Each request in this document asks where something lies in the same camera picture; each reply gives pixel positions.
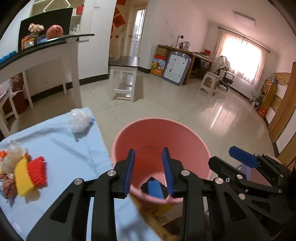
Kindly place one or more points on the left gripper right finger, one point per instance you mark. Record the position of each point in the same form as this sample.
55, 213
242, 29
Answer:
211, 209

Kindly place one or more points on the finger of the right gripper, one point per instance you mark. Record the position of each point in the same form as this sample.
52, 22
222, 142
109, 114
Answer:
244, 157

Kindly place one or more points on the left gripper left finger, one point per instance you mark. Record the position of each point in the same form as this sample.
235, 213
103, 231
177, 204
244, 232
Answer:
67, 217

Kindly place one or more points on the yellow foam net sleeve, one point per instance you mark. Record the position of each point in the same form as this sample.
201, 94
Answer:
23, 181

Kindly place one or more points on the red foam net sleeve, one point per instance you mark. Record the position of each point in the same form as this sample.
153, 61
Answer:
37, 171

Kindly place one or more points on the pink wrapper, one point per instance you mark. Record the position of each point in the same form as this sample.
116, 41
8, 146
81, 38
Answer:
8, 186

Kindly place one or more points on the pink plastic trash bucket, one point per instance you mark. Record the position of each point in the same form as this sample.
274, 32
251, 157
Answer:
148, 137

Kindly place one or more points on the blue foam net sleeve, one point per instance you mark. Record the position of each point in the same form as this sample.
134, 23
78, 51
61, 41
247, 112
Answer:
155, 189

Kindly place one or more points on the clear plastic bag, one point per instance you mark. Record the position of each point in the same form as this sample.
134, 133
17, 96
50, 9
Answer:
14, 155

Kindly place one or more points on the black foam net sleeve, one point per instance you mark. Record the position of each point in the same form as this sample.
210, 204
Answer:
145, 189

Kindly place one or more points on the white plastic ball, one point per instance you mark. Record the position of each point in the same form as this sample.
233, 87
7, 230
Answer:
79, 120

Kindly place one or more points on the light blue table cloth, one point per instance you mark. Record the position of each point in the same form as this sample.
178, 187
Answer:
68, 156

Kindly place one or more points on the white plastic step stool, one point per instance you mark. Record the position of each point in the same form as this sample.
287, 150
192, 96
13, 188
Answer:
209, 83

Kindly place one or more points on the black office chair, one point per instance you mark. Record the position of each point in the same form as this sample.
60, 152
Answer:
221, 67

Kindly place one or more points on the wooden desk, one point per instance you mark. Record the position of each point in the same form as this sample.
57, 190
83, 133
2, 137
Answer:
197, 59

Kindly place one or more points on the dark red box under table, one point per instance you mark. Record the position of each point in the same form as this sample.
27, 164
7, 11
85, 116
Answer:
16, 85

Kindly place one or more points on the colourful fruit carton box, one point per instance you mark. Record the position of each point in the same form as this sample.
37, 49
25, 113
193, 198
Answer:
158, 65

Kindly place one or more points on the right black top bench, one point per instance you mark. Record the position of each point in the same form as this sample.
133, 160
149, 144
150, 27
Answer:
127, 67

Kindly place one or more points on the glass top white table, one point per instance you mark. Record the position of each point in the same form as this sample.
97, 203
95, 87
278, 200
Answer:
62, 47

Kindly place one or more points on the large orange pomelo fruit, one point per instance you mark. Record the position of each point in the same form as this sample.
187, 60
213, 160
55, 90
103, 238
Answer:
55, 31

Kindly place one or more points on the flower bouquet vase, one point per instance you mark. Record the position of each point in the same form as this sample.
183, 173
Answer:
35, 30

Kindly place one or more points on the black monitor screen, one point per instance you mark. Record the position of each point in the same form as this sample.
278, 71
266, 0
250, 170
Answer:
60, 17

